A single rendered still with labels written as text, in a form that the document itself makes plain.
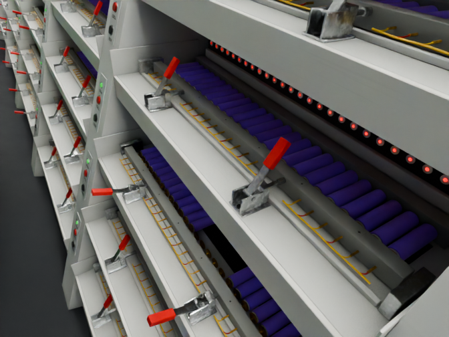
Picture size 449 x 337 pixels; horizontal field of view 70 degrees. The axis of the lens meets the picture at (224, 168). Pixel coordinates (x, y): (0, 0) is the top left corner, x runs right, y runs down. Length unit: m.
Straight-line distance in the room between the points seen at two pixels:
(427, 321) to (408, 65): 0.18
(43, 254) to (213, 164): 0.93
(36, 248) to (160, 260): 0.80
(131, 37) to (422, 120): 0.55
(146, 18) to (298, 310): 0.56
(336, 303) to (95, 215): 0.67
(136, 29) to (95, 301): 0.67
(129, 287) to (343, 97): 0.59
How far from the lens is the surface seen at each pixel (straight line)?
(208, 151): 0.45
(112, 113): 0.73
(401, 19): 0.34
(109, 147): 0.76
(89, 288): 0.98
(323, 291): 0.32
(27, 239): 1.33
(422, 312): 0.26
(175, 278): 0.52
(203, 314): 0.49
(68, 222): 1.16
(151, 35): 0.70
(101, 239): 0.83
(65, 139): 1.21
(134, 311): 0.71
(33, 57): 1.96
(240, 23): 0.38
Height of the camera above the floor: 0.91
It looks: 26 degrees down
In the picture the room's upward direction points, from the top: 22 degrees clockwise
